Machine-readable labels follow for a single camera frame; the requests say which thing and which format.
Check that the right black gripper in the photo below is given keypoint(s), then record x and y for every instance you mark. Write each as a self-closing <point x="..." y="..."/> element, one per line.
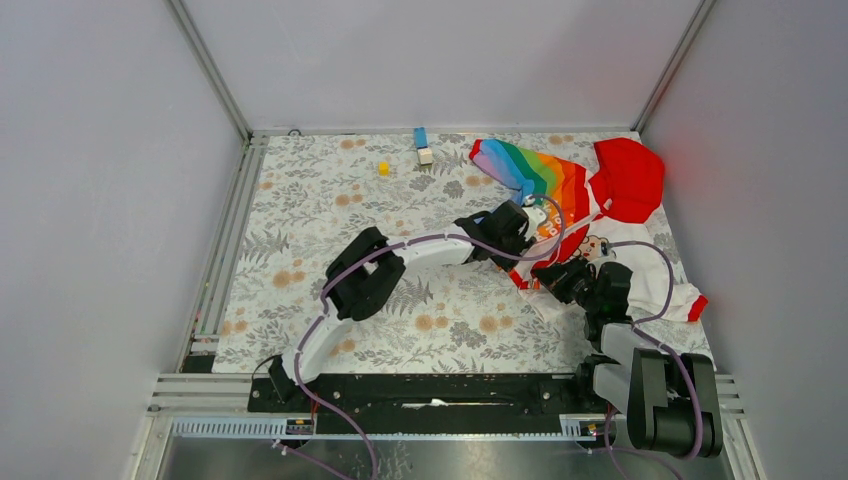
<point x="557" y="278"/>

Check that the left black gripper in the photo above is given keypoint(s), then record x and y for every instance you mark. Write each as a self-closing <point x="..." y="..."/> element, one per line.
<point x="519" y="243"/>

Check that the rainbow kids jacket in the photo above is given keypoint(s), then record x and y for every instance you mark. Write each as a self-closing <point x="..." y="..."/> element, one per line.
<point x="605" y="214"/>

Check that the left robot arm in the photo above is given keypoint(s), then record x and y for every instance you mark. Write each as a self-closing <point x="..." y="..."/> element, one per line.
<point x="361" y="280"/>

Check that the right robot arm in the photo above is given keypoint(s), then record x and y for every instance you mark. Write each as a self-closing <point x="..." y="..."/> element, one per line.
<point x="670" y="401"/>

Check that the blue and silver block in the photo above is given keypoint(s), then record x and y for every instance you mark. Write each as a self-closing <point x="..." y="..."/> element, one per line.
<point x="423" y="151"/>

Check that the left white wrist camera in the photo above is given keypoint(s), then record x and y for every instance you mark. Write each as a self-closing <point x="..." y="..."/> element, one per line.
<point x="536" y="219"/>

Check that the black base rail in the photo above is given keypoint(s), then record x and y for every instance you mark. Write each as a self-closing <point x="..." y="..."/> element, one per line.
<point x="436" y="404"/>

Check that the aluminium frame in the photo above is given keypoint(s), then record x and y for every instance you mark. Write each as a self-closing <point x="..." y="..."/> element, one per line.
<point x="205" y="404"/>

